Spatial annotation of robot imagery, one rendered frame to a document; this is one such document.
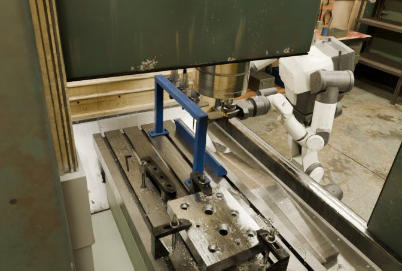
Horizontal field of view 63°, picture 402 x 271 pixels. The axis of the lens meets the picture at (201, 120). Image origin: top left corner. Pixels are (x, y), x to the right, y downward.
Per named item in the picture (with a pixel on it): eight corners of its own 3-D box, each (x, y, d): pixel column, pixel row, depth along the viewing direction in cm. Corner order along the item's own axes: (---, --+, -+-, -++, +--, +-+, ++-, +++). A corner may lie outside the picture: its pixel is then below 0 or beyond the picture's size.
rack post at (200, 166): (204, 175, 144) (209, 116, 130) (210, 182, 140) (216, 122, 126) (183, 181, 140) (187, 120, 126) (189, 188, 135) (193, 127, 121)
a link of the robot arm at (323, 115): (323, 141, 159) (332, 97, 151) (331, 153, 147) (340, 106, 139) (300, 139, 160) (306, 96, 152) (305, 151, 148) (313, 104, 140)
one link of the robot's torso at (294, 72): (325, 81, 190) (326, 23, 169) (358, 112, 163) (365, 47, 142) (276, 95, 189) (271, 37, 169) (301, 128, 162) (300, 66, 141)
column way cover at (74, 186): (74, 213, 119) (54, 81, 95) (107, 335, 83) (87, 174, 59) (60, 216, 117) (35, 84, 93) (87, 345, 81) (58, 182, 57)
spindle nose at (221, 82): (180, 84, 96) (182, 43, 90) (221, 75, 105) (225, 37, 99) (216, 104, 85) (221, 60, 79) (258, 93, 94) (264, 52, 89)
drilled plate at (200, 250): (221, 194, 128) (222, 184, 125) (267, 250, 106) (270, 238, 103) (167, 212, 117) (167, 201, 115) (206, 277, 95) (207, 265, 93)
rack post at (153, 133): (165, 128, 177) (166, 78, 163) (169, 133, 173) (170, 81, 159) (148, 132, 173) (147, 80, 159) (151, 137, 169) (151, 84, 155)
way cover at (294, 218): (228, 157, 207) (231, 135, 200) (342, 269, 139) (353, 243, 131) (186, 168, 194) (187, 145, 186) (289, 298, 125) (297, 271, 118)
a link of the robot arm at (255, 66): (243, 74, 197) (277, 55, 189) (243, 82, 186) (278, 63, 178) (233, 58, 194) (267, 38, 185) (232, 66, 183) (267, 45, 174)
